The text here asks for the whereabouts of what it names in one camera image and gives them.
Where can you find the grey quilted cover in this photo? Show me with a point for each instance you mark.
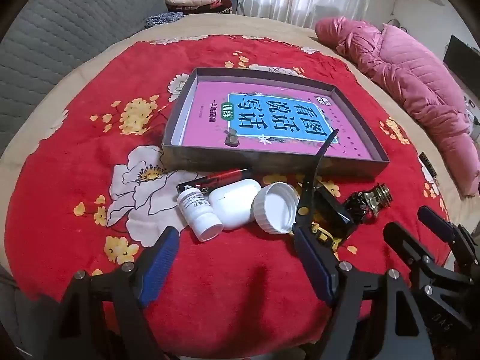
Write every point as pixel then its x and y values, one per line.
pixel 56 45

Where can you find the white earbuds case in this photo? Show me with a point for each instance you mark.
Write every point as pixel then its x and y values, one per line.
pixel 232 202

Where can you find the black hair claw clip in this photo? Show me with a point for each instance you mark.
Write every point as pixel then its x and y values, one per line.
pixel 358 204

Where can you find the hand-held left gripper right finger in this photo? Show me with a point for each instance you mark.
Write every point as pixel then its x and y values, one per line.
pixel 313 264

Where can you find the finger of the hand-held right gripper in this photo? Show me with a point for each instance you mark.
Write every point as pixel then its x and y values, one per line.
pixel 437 221
pixel 403 240

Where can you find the black television screen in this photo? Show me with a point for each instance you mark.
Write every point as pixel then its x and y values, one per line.
pixel 461 60

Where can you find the grey cardboard box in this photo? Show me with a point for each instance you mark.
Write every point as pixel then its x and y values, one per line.
pixel 262 163

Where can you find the white pill bottle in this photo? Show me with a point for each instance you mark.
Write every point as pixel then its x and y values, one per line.
pixel 197 213

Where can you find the blue patterned cloth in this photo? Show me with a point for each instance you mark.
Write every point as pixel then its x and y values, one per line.
pixel 163 19

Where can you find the black lighter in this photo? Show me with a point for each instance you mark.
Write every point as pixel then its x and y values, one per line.
pixel 193 186

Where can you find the small glass jar metal rim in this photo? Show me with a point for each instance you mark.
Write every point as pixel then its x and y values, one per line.
pixel 378 195

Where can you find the black and yellow wristwatch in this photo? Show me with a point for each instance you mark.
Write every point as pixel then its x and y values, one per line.
pixel 311 183

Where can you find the pink quilted blanket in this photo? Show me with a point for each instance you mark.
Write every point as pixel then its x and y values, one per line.
pixel 412 82

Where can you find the pink and blue book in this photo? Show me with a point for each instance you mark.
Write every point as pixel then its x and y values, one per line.
pixel 210 127

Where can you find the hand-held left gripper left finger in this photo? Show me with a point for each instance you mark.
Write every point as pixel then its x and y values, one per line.
pixel 161 260

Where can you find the white ribbed bottle cap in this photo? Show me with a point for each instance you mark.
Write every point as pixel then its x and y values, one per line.
pixel 277 206

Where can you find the red floral blanket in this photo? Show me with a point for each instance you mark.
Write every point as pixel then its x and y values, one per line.
pixel 93 120

